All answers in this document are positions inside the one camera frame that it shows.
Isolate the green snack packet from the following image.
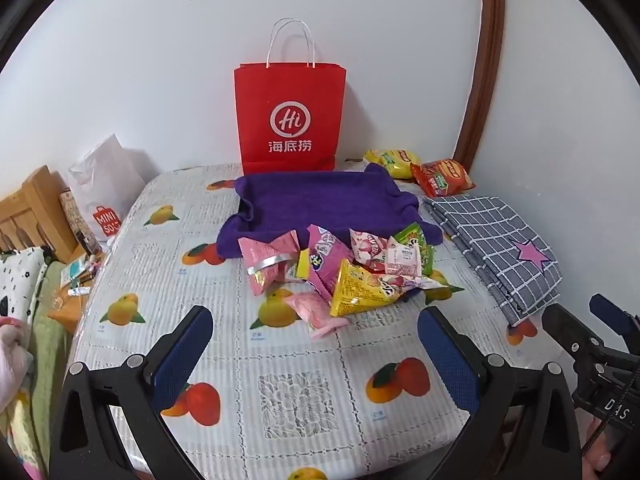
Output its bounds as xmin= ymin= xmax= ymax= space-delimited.
xmin=394 ymin=222 xmax=434 ymax=278

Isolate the white red strawberry snack packet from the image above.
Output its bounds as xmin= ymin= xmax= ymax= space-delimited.
xmin=349 ymin=230 xmax=422 ymax=278

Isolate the yellow triangular snack bag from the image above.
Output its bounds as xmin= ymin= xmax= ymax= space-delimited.
xmin=330 ymin=259 xmax=409 ymax=318

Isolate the pale pink peach candy packet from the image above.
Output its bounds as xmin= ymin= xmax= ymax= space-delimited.
xmin=284 ymin=292 xmax=349 ymax=339

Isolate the magenta pink snack bag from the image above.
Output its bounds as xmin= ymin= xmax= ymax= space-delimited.
xmin=296 ymin=224 xmax=354 ymax=302

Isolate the light pink snack packet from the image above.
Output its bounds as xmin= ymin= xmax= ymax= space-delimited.
xmin=239 ymin=230 xmax=300 ymax=296

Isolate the person's right hand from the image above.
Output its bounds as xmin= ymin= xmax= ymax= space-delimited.
xmin=582 ymin=431 xmax=611 ymax=480

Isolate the green yellow bedding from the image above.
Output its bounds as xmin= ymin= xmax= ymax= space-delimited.
xmin=1 ymin=261 xmax=70 ymax=479

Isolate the grey checked folded cloth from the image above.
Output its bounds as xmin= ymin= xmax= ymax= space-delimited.
xmin=424 ymin=195 xmax=562 ymax=327

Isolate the fruit print lace tablecloth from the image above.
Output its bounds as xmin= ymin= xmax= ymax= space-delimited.
xmin=67 ymin=161 xmax=576 ymax=480

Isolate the white black dotted pillow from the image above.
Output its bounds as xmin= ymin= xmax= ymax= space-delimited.
xmin=0 ymin=247 xmax=47 ymax=324

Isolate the orange red chips bag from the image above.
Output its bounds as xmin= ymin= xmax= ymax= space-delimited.
xmin=410 ymin=159 xmax=475 ymax=198

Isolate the wooden chair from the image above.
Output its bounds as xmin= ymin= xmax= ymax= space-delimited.
xmin=0 ymin=165 xmax=78 ymax=263

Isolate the purple towel lined tray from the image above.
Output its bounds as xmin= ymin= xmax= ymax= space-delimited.
xmin=216 ymin=164 xmax=444 ymax=259

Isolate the yellow chips bag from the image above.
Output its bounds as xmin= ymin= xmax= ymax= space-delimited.
xmin=363 ymin=150 xmax=421 ymax=180

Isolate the white Miniso plastic bag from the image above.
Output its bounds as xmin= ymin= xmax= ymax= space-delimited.
xmin=65 ymin=134 xmax=145 ymax=249

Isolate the red paper shopping bag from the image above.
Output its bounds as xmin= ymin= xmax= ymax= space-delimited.
xmin=233 ymin=18 xmax=346 ymax=176

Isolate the brown wooden door frame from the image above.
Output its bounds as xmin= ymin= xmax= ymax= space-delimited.
xmin=454 ymin=0 xmax=506 ymax=171

